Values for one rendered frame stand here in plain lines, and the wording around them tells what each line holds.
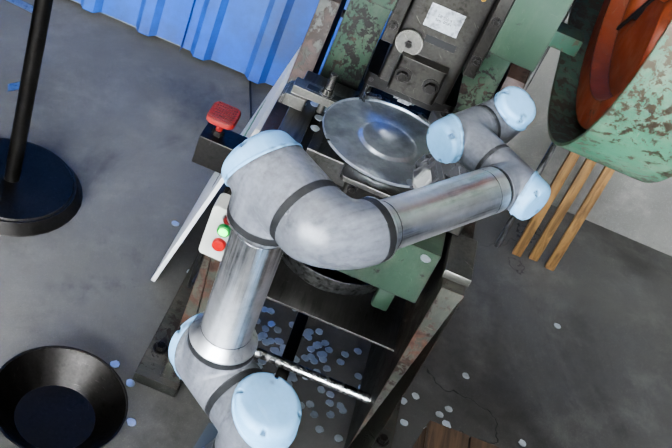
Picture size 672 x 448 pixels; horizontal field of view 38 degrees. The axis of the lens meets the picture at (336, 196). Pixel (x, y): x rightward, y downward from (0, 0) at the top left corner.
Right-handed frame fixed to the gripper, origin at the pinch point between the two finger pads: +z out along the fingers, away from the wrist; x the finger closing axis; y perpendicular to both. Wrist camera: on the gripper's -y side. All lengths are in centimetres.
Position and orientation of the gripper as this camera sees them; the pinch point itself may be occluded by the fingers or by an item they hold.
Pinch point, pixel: (418, 182)
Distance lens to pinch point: 194.8
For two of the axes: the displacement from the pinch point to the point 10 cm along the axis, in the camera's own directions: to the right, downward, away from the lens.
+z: -4.1, 4.2, 8.1
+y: 1.3, 9.0, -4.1
